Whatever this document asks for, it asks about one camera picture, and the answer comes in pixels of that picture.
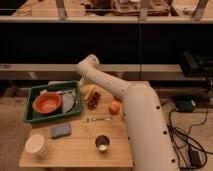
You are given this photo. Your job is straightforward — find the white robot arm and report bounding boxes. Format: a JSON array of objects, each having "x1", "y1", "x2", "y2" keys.
[{"x1": 76, "y1": 54, "x2": 180, "y2": 171}]

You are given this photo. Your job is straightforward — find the red bowl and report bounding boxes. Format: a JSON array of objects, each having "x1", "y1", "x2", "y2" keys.
[{"x1": 32, "y1": 94, "x2": 62, "y2": 115}]

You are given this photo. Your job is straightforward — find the yellow corn cob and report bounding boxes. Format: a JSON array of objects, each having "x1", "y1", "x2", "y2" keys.
[{"x1": 84, "y1": 85, "x2": 95, "y2": 101}]

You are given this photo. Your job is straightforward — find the orange fruit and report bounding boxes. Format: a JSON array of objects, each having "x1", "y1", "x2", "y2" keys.
[{"x1": 108, "y1": 101, "x2": 120, "y2": 115}]

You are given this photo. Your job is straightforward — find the metal fork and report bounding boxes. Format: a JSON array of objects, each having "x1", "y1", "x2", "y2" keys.
[{"x1": 82, "y1": 116, "x2": 113, "y2": 123}]

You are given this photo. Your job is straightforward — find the grey plate in tray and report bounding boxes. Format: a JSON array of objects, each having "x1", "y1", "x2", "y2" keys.
[{"x1": 62, "y1": 93, "x2": 75, "y2": 113}]

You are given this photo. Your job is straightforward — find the utensil in tray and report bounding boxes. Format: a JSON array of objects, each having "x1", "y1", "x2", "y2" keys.
[{"x1": 39, "y1": 88, "x2": 76, "y2": 97}]

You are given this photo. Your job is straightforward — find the metal cup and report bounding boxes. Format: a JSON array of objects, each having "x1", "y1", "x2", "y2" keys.
[{"x1": 95, "y1": 135, "x2": 110, "y2": 153}]

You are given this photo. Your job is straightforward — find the blue sponge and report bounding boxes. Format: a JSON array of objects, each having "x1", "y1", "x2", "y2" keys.
[{"x1": 51, "y1": 123, "x2": 71, "y2": 139}]

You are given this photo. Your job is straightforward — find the green plastic dish tray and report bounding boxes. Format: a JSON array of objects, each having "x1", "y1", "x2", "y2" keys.
[{"x1": 23, "y1": 80, "x2": 82, "y2": 125}]

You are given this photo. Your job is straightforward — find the stack of white bowls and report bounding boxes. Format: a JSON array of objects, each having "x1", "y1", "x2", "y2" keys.
[{"x1": 25, "y1": 134, "x2": 47, "y2": 156}]

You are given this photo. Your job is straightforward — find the black power adapter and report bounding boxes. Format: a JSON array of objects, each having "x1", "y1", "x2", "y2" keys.
[{"x1": 188, "y1": 149, "x2": 201, "y2": 167}]

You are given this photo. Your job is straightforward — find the black cables on floor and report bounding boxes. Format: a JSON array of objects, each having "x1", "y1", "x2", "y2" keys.
[{"x1": 161, "y1": 96, "x2": 213, "y2": 171}]

